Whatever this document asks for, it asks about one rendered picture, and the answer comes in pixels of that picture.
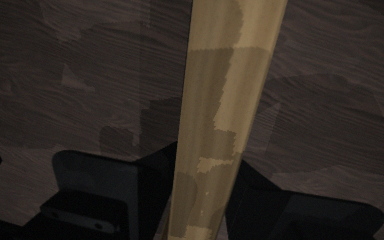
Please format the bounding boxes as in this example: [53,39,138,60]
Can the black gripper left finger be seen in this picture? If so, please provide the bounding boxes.
[51,141,178,240]

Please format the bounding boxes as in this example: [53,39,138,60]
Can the long tan wooden board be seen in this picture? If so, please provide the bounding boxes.
[168,0,288,240]

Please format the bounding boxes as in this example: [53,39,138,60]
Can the wooden post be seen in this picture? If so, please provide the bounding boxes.
[160,208,170,240]

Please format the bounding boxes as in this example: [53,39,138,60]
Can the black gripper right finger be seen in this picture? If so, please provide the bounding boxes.
[225,159,384,240]

